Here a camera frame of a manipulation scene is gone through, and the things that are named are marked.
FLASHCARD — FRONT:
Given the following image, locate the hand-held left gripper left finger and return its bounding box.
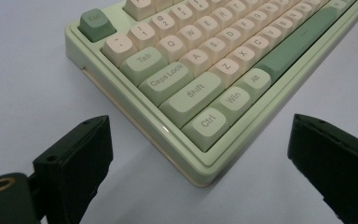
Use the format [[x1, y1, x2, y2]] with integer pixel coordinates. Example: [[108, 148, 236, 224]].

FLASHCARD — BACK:
[[32, 115, 115, 224]]

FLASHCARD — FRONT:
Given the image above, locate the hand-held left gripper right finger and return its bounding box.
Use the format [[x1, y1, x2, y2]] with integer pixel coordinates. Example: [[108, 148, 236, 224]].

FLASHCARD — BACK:
[[287, 113, 358, 224]]

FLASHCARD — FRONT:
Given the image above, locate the green and cream keyboard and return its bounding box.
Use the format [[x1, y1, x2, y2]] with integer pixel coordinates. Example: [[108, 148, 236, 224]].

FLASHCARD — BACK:
[[64, 0, 358, 189]]

